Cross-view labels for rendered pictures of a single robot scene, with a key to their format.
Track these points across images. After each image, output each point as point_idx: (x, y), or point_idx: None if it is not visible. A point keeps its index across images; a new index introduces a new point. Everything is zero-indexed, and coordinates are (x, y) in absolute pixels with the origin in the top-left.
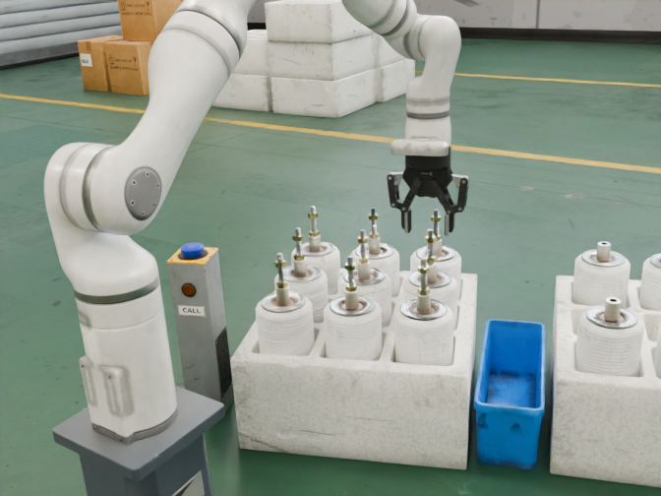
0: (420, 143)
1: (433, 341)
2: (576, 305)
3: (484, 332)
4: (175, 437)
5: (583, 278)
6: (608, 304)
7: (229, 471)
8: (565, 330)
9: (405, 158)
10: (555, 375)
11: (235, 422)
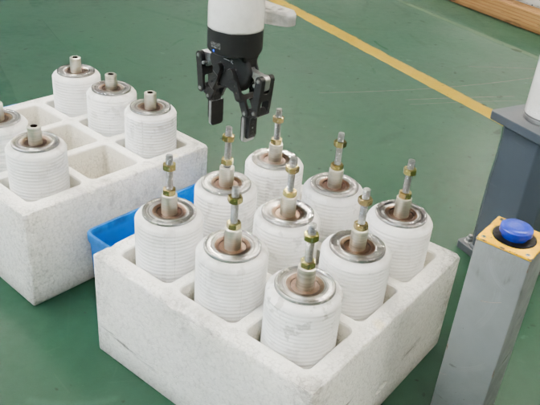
0: (272, 2)
1: None
2: (83, 180)
3: (42, 373)
4: (523, 105)
5: (67, 157)
6: (156, 94)
7: (452, 325)
8: (137, 167)
9: (261, 45)
10: (177, 176)
11: (434, 377)
